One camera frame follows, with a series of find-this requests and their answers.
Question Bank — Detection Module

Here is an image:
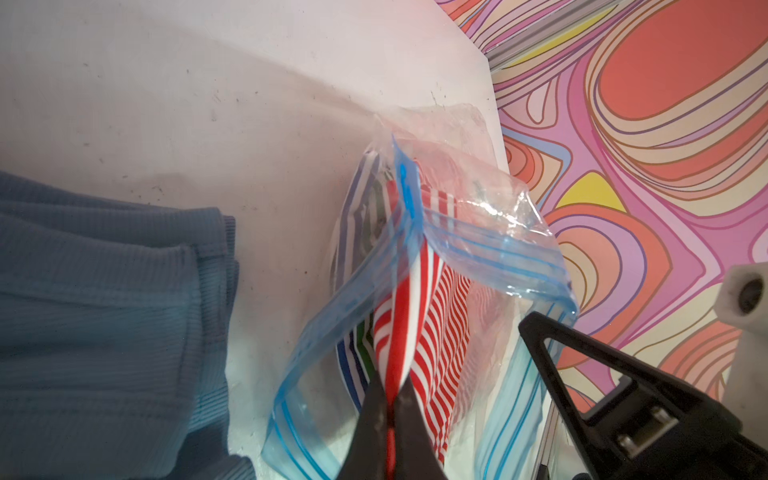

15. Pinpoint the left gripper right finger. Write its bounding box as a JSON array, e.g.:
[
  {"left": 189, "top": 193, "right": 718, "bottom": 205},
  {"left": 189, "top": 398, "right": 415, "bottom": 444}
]
[{"left": 393, "top": 379, "right": 447, "bottom": 480}]

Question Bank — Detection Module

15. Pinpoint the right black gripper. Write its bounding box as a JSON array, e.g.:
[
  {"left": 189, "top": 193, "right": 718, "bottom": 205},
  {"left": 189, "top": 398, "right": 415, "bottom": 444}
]
[{"left": 519, "top": 312, "right": 767, "bottom": 479}]

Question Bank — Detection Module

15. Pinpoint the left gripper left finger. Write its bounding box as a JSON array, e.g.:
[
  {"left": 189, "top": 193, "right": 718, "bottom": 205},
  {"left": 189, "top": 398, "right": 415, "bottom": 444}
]
[{"left": 336, "top": 374, "right": 391, "bottom": 480}]

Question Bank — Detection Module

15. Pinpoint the red white striped tank top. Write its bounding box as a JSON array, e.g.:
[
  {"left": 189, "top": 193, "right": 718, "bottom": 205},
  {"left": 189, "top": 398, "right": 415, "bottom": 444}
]
[{"left": 371, "top": 161, "right": 481, "bottom": 467}]

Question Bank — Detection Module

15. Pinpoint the clear vacuum bag blue zip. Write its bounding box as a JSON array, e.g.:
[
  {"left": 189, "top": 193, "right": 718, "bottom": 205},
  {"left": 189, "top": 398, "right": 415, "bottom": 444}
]
[{"left": 262, "top": 104, "right": 578, "bottom": 479}]

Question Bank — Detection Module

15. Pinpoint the grey-blue ribbed tank top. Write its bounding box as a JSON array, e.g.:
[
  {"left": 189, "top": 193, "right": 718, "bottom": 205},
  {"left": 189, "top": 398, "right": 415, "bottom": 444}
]
[{"left": 1, "top": 173, "right": 255, "bottom": 479}]

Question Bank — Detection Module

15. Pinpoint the green white striped tank top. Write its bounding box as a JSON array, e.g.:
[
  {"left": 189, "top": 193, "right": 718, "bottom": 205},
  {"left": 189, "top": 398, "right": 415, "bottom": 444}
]
[{"left": 354, "top": 178, "right": 396, "bottom": 370}]

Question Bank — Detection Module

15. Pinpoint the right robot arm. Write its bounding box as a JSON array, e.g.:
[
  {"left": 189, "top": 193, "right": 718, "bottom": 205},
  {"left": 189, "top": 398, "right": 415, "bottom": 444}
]
[{"left": 519, "top": 263, "right": 767, "bottom": 479}]

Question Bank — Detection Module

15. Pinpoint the blue white striped tank top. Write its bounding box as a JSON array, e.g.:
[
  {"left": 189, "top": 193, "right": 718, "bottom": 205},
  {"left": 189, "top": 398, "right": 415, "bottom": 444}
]
[{"left": 329, "top": 149, "right": 390, "bottom": 411}]

